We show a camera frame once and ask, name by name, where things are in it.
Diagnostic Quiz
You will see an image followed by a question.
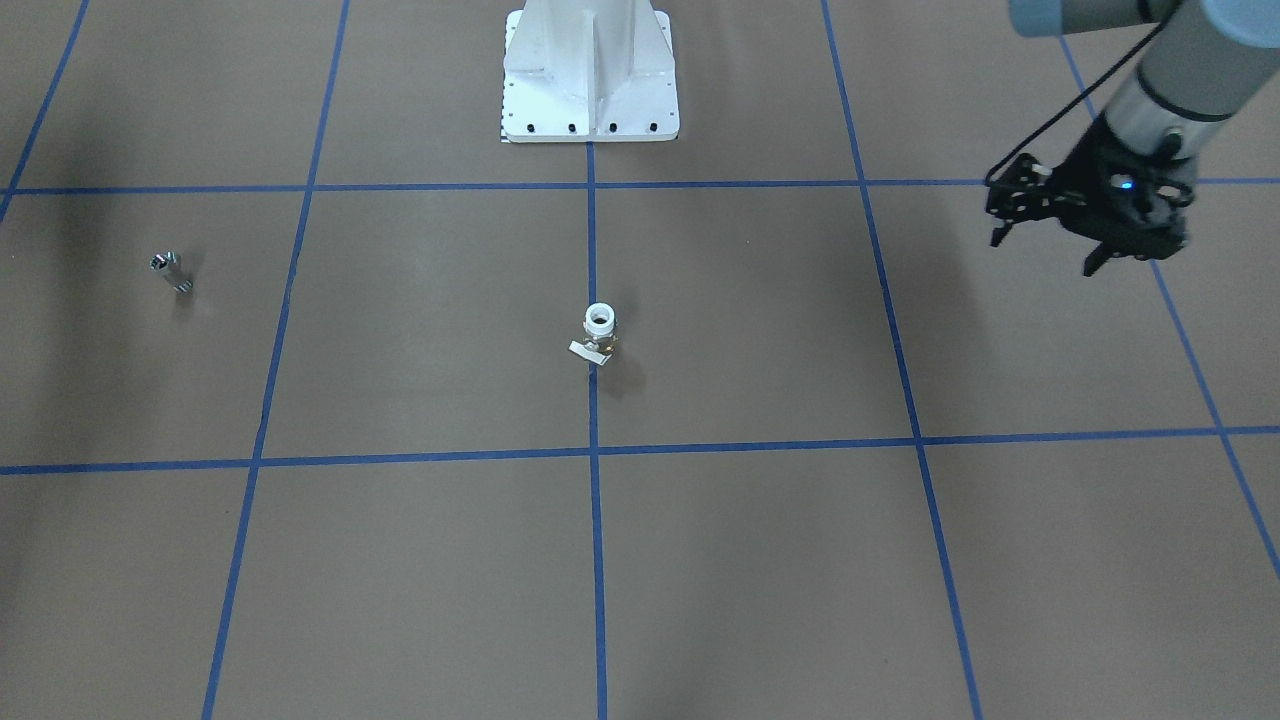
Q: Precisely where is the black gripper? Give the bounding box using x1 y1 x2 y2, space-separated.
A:
986 118 1197 278

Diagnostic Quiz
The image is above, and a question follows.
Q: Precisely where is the brass PPR ball valve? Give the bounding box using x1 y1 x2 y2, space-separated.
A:
568 302 618 366

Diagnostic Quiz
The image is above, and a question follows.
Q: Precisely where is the chrome threaded pipe fitting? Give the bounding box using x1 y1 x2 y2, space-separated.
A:
148 251 195 295

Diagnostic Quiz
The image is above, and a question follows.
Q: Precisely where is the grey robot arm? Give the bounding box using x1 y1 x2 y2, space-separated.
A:
984 1 1279 277

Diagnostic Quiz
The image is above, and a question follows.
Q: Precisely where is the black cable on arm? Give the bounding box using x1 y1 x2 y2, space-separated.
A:
983 0 1190 191

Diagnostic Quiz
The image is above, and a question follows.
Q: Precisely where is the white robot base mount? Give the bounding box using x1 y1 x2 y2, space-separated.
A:
500 1 681 143

